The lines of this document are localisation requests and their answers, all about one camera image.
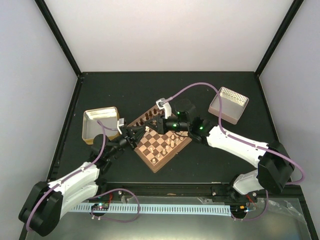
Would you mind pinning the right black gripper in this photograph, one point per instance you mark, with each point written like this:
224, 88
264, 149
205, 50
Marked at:
160, 127

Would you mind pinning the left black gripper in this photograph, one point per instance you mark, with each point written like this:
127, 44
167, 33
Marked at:
130, 136

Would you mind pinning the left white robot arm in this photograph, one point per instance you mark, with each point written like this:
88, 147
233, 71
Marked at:
48, 202

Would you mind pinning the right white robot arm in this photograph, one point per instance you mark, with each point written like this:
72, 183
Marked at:
272, 167

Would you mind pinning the wooden chess board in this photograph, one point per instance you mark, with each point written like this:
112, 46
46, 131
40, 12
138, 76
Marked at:
152, 145

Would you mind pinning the left circuit board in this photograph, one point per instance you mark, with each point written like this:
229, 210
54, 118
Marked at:
100, 207

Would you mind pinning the circuit board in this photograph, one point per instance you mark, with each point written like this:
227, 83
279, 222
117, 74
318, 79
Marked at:
100, 207
242, 208

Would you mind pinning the right circuit board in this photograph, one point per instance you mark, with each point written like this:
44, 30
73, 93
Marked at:
242, 208

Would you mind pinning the silver metal tray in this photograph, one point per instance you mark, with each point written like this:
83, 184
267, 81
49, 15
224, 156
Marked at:
108, 116

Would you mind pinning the pink patterned metal tin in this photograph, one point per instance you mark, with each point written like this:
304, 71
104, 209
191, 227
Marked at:
233, 105

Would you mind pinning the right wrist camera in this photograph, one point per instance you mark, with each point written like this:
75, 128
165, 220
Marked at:
164, 104

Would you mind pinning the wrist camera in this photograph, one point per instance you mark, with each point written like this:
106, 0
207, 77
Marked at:
121, 126
164, 104

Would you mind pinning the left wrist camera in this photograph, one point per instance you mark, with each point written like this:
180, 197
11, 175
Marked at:
121, 126

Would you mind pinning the light blue slotted cable duct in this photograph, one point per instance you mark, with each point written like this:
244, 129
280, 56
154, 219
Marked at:
167, 209

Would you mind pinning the black mounting rail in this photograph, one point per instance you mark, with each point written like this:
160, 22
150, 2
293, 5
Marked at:
219, 192

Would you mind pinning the black frame post left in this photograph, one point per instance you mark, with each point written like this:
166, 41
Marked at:
47, 15

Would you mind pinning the black frame post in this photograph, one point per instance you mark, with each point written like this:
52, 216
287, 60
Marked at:
283, 27
47, 15

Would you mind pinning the black frame post right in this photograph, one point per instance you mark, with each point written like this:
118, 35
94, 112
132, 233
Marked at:
283, 27

